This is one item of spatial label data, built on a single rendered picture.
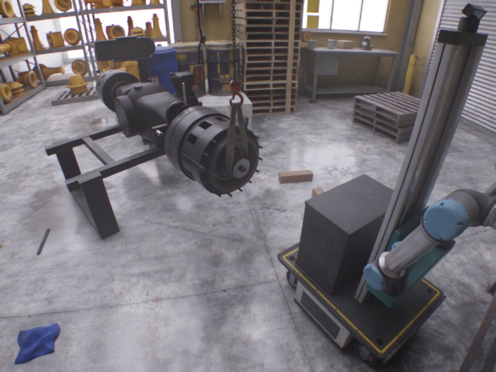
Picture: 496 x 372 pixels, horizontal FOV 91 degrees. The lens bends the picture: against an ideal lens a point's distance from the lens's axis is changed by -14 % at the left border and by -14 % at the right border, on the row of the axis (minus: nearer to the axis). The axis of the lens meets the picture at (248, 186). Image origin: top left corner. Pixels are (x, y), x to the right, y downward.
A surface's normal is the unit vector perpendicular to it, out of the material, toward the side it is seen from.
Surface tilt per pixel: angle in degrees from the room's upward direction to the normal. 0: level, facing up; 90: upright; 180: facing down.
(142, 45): 90
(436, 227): 83
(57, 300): 0
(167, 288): 0
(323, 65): 90
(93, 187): 90
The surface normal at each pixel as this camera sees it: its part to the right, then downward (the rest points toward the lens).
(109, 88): 0.62, 0.44
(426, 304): 0.00, -0.83
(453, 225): -0.86, 0.18
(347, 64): 0.22, 0.54
